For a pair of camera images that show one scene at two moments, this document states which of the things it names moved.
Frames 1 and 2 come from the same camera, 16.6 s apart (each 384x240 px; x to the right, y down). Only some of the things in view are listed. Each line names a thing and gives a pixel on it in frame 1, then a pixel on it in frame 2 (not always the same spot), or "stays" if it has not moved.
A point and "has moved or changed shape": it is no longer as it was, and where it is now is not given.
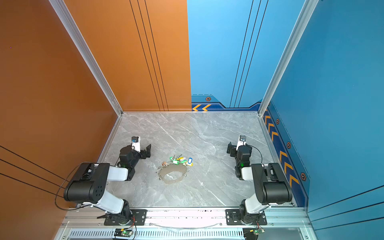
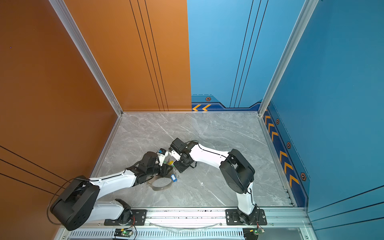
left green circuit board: (123, 232) stays
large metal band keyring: (172, 166) has moved or changed shape
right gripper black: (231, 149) -> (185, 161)
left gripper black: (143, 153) -> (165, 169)
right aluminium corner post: (308, 8) stays
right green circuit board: (252, 233) stays
